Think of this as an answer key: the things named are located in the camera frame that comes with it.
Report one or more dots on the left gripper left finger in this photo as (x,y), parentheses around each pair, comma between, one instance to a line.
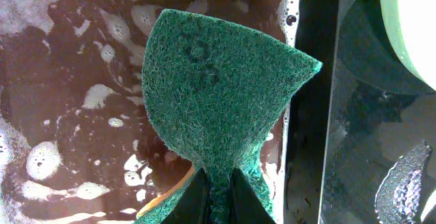
(194,205)

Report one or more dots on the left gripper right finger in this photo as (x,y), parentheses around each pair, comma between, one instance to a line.
(245,207)

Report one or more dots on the green yellow sponge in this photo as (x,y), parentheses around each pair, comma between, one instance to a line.
(213,90)

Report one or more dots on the light blue plate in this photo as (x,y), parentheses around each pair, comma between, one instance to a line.
(410,27)

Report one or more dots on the rectangular black soapy tray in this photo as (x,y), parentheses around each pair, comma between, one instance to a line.
(76,144)

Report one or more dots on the round black tray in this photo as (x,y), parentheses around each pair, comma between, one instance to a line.
(379,164)

